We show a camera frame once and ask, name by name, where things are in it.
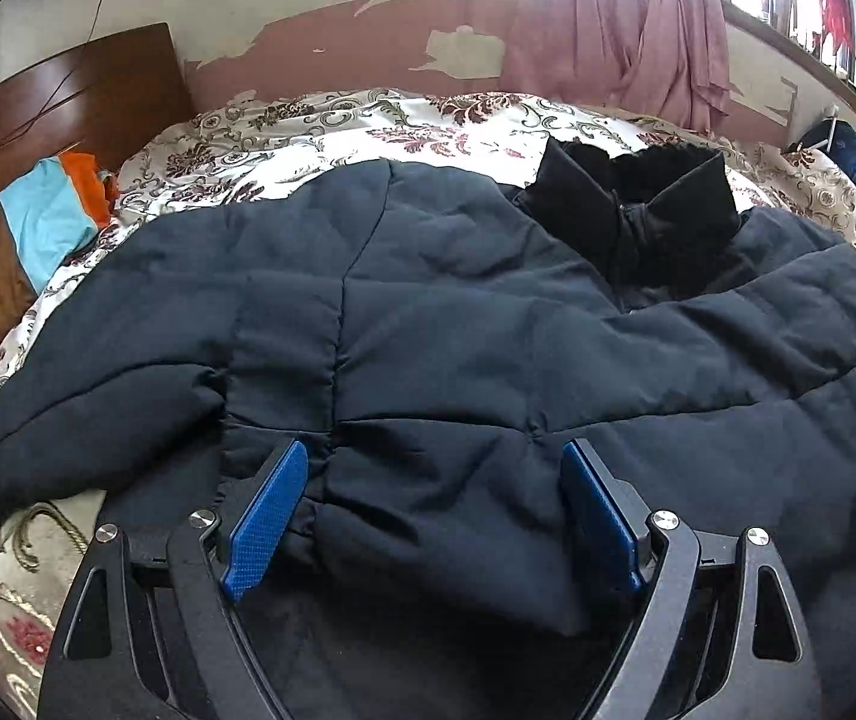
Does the navy padded jacket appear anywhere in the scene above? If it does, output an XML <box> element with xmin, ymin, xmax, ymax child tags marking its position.
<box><xmin>0</xmin><ymin>136</ymin><xmax>856</xmax><ymax>720</ymax></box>

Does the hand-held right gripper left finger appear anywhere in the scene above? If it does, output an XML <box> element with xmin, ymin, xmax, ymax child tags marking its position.
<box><xmin>45</xmin><ymin>439</ymin><xmax>310</xmax><ymax>720</ymax></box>

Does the red hanging garment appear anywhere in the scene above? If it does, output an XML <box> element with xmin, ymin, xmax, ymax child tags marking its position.
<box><xmin>804</xmin><ymin>0</ymin><xmax>856</xmax><ymax>55</ymax></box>

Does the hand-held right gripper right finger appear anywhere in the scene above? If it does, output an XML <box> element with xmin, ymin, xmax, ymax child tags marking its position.
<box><xmin>561</xmin><ymin>437</ymin><xmax>823</xmax><ymax>720</ymax></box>

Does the floral bedspread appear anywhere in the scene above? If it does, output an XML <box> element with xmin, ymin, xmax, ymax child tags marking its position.
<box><xmin>0</xmin><ymin>86</ymin><xmax>856</xmax><ymax>720</ymax></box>

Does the wooden window frame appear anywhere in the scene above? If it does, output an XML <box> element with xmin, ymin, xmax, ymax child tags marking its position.
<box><xmin>716</xmin><ymin>0</ymin><xmax>856</xmax><ymax>104</ymax></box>

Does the orange blue brown pillow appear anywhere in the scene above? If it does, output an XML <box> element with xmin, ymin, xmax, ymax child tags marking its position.
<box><xmin>0</xmin><ymin>150</ymin><xmax>120</xmax><ymax>368</ymax></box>

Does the blue bag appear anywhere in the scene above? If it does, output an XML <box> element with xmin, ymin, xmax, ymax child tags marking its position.
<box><xmin>786</xmin><ymin>120</ymin><xmax>856</xmax><ymax>181</ymax></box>

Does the pink curtain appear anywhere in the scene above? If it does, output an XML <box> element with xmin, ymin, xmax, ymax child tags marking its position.
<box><xmin>501</xmin><ymin>0</ymin><xmax>733</xmax><ymax>142</ymax></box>

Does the wooden headboard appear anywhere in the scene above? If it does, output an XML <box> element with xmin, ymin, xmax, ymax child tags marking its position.
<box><xmin>0</xmin><ymin>22</ymin><xmax>196</xmax><ymax>346</ymax></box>

